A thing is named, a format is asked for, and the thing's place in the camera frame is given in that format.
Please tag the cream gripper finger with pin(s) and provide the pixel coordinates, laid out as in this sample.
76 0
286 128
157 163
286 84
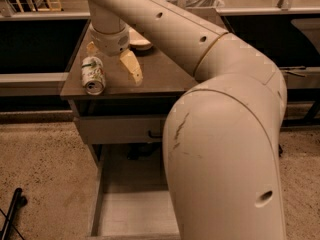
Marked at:
91 49
130 62

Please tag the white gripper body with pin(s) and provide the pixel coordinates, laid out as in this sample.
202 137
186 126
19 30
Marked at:
110 43

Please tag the green white 7up can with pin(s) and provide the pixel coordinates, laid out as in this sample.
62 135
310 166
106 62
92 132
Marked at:
92 75

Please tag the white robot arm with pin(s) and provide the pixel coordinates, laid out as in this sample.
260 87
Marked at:
220 139

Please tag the grey drawer cabinet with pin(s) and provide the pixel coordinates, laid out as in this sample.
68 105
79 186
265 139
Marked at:
163 83

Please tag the closed grey top drawer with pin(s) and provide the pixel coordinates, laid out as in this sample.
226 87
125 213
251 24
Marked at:
119 129

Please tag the open grey middle drawer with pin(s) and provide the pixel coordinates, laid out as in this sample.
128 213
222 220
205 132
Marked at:
131 198

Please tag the white paper bowl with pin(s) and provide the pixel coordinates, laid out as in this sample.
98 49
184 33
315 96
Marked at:
138 42

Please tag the black stand leg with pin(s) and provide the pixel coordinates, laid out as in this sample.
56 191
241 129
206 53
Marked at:
17 202

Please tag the black drawer handle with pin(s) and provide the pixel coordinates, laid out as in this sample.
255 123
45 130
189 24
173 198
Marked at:
154 135

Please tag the white wire basket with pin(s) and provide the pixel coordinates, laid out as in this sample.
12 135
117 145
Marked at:
202 4

